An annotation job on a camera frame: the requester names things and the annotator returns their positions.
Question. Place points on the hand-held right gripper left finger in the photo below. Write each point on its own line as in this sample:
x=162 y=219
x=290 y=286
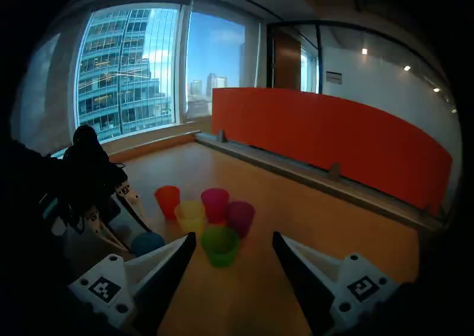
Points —
x=122 y=276

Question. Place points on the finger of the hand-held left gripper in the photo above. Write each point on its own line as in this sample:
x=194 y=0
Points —
x=98 y=226
x=129 y=199

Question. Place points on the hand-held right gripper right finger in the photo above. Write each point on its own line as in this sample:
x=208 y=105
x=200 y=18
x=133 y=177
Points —
x=344 y=276

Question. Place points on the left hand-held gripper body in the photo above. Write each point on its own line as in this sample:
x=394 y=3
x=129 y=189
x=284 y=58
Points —
x=87 y=165

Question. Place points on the red plastic cup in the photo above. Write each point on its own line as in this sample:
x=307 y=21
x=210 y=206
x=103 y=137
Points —
x=168 y=201

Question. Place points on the blue plastic cup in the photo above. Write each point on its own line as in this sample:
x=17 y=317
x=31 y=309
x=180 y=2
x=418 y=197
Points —
x=146 y=243

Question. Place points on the yellow plastic cup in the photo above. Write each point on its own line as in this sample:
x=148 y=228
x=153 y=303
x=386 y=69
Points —
x=190 y=217

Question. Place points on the pink plastic cup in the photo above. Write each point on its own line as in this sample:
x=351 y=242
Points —
x=214 y=204

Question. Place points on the green plastic cup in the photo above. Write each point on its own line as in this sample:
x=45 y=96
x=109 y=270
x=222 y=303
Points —
x=220 y=247

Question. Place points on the purple plastic cup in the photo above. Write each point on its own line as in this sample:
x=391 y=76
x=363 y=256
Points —
x=240 y=217

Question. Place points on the red desk screen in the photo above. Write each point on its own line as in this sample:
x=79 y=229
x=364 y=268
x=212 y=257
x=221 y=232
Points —
x=326 y=143

